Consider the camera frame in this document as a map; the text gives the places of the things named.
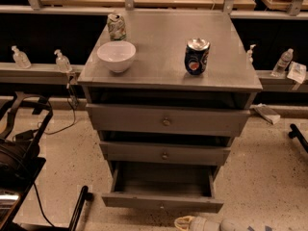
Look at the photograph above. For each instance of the grey bottom drawer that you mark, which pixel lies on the grey bottom drawer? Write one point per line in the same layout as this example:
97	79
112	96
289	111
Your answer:
162	186

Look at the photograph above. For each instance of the grey drawer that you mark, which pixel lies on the grey drawer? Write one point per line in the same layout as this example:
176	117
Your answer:
162	186
167	120
164	153

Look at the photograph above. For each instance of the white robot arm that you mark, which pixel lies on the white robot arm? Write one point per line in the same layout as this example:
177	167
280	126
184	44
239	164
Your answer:
229	225

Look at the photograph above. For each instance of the grey middle drawer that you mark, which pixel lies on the grey middle drawer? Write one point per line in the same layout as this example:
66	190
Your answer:
164	153

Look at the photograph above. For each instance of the black chair leg bottom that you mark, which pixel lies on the black chair leg bottom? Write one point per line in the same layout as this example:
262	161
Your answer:
84	196

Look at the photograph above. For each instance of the grey top drawer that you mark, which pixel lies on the grey top drawer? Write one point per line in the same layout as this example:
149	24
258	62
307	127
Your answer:
167	120

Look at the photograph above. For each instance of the grey wooden drawer cabinet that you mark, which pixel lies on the grey wooden drawer cabinet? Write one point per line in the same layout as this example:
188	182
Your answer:
158	77

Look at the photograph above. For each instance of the grey box on floor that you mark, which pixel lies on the grey box on floor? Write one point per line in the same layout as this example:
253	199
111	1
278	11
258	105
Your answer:
267	113

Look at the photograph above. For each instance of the black caster leg right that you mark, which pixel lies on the black caster leg right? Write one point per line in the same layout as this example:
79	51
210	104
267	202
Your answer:
295	133

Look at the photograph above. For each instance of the crushed blue pepsi can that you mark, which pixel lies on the crushed blue pepsi can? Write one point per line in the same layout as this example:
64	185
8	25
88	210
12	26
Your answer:
196	56

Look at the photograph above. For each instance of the white ceramic bowl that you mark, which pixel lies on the white ceramic bowl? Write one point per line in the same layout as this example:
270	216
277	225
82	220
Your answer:
117	56

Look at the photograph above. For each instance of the small pump bottle right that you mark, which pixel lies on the small pump bottle right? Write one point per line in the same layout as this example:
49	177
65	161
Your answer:
249	52

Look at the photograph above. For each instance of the clear plastic water bottle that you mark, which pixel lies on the clear plastic water bottle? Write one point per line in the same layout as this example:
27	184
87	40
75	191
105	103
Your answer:
282	63

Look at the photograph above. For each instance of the clear plastic bag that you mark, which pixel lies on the clear plastic bag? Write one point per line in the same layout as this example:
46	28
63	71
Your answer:
297	72

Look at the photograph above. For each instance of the clear pump bottle near cabinet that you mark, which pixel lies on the clear pump bottle near cabinet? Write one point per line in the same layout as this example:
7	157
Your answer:
62	62

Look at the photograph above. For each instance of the crushed green soda can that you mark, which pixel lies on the crushed green soda can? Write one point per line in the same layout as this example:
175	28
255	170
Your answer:
116	26

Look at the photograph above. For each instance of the clear pump bottle far left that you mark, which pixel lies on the clear pump bottle far left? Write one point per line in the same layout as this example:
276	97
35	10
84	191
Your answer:
20	58

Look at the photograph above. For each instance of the black bag with straps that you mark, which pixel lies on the black bag with straps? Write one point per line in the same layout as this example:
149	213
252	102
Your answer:
18	157

